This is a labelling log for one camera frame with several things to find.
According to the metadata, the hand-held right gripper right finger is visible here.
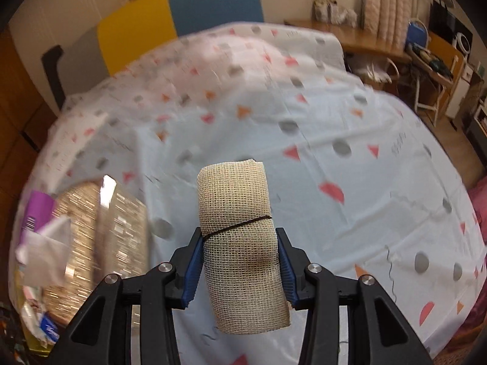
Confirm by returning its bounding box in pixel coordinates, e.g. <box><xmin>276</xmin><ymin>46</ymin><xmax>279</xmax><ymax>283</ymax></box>
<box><xmin>277</xmin><ymin>228</ymin><xmax>432</xmax><ymax>365</ymax></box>

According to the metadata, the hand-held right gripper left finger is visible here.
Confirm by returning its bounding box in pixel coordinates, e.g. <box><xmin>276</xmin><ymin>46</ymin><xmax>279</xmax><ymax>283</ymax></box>
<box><xmin>47</xmin><ymin>228</ymin><xmax>205</xmax><ymax>365</ymax></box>

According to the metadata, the beige mesh cloth roll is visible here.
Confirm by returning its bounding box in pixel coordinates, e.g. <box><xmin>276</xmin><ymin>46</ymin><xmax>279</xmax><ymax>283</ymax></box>
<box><xmin>197</xmin><ymin>158</ymin><xmax>293</xmax><ymax>335</ymax></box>

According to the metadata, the gold glittery bag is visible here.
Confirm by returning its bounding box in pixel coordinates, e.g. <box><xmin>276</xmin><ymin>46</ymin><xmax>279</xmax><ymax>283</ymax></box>
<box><xmin>40</xmin><ymin>175</ymin><xmax>150</xmax><ymax>326</ymax></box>

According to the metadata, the printed plastic bed sheet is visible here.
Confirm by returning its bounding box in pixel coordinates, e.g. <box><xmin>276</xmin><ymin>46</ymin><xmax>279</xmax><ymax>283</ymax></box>
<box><xmin>8</xmin><ymin>21</ymin><xmax>487</xmax><ymax>365</ymax></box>

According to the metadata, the pink ruffled blanket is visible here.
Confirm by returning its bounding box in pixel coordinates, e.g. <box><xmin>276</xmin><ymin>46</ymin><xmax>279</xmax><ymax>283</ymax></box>
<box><xmin>466</xmin><ymin>177</ymin><xmax>487</xmax><ymax>248</ymax></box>

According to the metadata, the white plastic basin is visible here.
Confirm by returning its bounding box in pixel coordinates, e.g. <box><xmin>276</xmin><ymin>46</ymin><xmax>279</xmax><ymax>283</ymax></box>
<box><xmin>358</xmin><ymin>59</ymin><xmax>401</xmax><ymax>85</ymax></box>

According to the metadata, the grey low stand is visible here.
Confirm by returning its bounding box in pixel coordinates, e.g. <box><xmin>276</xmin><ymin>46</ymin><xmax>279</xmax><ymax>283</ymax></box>
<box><xmin>462</xmin><ymin>103</ymin><xmax>487</xmax><ymax>146</ymax></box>

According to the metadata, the wooden desk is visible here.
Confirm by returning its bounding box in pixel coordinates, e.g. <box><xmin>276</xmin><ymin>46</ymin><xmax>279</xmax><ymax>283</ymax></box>
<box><xmin>285</xmin><ymin>19</ymin><xmax>414</xmax><ymax>66</ymax></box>

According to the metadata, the white cabinet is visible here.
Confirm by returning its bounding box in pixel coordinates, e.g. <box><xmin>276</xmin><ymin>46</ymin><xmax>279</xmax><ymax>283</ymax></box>
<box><xmin>445</xmin><ymin>63</ymin><xmax>475</xmax><ymax>119</ymax></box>

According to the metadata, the black bag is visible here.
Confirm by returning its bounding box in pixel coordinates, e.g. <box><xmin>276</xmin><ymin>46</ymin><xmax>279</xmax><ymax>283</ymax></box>
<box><xmin>413</xmin><ymin>46</ymin><xmax>456</xmax><ymax>81</ymax></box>

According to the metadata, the yellow wooden board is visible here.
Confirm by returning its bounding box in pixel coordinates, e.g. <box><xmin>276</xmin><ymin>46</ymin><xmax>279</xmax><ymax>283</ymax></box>
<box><xmin>428</xmin><ymin>32</ymin><xmax>471</xmax><ymax>85</ymax></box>

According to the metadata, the white folding stool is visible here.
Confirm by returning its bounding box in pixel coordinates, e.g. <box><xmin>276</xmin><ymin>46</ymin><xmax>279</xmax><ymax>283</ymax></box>
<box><xmin>405</xmin><ymin>19</ymin><xmax>458</xmax><ymax>127</ymax></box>

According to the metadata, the beige striped curtain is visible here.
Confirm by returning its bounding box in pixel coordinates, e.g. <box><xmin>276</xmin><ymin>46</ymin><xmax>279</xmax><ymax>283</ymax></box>
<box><xmin>359</xmin><ymin>0</ymin><xmax>420</xmax><ymax>47</ymax></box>

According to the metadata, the white round fan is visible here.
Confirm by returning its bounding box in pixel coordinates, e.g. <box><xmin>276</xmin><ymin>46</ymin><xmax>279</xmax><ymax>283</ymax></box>
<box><xmin>454</xmin><ymin>32</ymin><xmax>475</xmax><ymax>54</ymax></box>

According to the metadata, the black monitor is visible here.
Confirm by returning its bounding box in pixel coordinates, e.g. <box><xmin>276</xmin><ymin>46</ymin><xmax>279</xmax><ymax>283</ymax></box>
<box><xmin>430</xmin><ymin>2</ymin><xmax>473</xmax><ymax>43</ymax></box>

